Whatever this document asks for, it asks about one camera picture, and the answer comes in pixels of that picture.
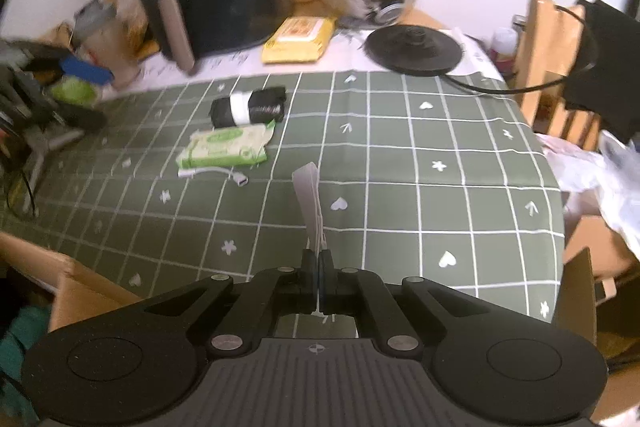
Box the open brown carton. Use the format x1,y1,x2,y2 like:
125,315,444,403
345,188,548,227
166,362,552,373
562,216,640,304

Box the black roll with white band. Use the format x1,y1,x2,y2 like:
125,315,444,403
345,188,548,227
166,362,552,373
210,86,287,129

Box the brown cardboard box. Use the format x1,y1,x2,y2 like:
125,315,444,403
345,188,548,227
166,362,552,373
0,231,599,348

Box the white tripod stand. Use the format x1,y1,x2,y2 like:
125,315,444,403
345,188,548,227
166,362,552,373
20,129,87,208

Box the black cable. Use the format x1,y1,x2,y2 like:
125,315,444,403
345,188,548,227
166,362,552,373
4,169,40,219

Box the grey lid shaker bottle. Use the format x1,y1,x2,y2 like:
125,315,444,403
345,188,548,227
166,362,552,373
75,2,143,90

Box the kettle base power cord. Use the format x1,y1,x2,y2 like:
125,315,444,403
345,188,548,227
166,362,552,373
440,4,598,98

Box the white red bottle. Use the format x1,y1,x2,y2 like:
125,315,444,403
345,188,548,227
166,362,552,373
490,27,521,76

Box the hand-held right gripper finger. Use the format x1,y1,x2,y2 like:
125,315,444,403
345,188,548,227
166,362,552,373
142,250,321,356
318,251,484,354

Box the green wet wipes pack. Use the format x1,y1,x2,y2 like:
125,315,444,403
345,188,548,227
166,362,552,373
176,123,276,168

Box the clear plastic bag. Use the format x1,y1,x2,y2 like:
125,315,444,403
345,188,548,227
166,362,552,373
542,129,640,273

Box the white cable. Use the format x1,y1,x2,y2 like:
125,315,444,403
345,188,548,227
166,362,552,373
177,164,250,188

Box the black bag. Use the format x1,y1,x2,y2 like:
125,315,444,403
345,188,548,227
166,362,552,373
564,0,640,146

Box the black kettle base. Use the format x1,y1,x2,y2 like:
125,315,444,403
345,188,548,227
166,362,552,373
364,25,463,76

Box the green checked tablecloth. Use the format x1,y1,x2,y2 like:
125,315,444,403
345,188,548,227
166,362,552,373
0,69,569,339

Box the yellow wipes pack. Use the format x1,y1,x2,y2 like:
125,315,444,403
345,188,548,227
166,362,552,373
261,17,337,65

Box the white paper tags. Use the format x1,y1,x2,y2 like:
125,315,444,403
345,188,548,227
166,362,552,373
291,162,332,323

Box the wooden chair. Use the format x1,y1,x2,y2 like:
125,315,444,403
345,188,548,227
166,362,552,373
514,0,602,152

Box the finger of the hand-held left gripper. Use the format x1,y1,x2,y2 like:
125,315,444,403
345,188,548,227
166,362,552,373
22,44,114,86
30,97,108,134

